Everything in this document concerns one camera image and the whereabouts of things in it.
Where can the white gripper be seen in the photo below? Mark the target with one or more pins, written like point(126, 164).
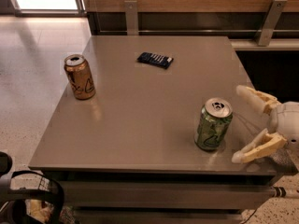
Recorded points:
point(287, 120)

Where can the green soda can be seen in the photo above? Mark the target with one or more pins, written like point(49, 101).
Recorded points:
point(216, 116)

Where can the blue rxbar blueberry bar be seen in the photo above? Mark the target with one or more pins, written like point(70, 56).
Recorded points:
point(154, 59)

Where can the gold soda can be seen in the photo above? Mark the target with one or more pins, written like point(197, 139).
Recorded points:
point(80, 76)

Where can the white black striped rod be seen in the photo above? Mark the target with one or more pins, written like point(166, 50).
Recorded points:
point(285, 192)

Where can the grey drawer cabinet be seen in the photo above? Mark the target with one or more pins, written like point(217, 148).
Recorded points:
point(120, 198)

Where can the right metal wall bracket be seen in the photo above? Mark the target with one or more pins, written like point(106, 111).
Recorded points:
point(264, 35)

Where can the metal wall bracket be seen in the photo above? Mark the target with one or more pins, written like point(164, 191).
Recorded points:
point(131, 16)
point(264, 35)

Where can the left metal wall bracket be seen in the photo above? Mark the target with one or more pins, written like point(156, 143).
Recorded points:
point(131, 16)

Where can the bright window frame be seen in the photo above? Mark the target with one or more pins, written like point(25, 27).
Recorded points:
point(47, 8)

